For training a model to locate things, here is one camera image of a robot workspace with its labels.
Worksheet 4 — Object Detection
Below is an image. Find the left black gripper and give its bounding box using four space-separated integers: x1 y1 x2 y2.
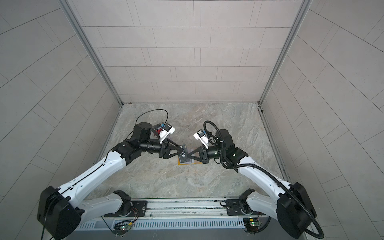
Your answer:
139 138 181 161

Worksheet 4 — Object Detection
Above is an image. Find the yellow leather card holder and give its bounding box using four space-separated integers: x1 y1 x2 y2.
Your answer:
178 145 202 166

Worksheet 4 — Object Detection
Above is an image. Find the black VIP card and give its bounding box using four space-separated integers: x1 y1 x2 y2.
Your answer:
179 146 190 165

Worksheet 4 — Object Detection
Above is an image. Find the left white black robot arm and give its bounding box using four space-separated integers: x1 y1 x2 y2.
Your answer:
37 122 181 240

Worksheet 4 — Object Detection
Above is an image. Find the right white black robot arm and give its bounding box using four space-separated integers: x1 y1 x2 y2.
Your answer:
188 129 325 239

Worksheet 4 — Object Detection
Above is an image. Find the clear acrylic card box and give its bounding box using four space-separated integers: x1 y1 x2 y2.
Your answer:
154 123 165 141

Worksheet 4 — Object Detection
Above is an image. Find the white vent grille strip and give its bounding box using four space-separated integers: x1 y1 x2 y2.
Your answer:
76 218 245 231

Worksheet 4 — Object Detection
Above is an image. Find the right green circuit board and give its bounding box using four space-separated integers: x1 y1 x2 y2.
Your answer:
243 218 261 234

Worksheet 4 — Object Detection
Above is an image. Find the green circuit board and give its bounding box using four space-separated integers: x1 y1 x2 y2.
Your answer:
113 221 134 236
243 218 261 234

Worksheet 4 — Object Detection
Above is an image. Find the left green circuit board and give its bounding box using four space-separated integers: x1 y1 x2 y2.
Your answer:
113 221 134 236

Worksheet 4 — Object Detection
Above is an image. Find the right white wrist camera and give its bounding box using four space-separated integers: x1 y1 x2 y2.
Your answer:
194 129 210 149

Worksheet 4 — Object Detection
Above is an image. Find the left camera thin black cable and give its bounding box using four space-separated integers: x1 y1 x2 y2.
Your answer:
124 108 169 142

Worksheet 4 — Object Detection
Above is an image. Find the aluminium mounting rail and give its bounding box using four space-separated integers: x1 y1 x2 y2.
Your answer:
71 193 282 223

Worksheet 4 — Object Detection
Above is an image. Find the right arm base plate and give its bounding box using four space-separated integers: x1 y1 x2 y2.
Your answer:
220 199 264 216

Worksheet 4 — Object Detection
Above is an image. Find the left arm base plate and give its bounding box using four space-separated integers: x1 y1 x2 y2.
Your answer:
104 201 148 218

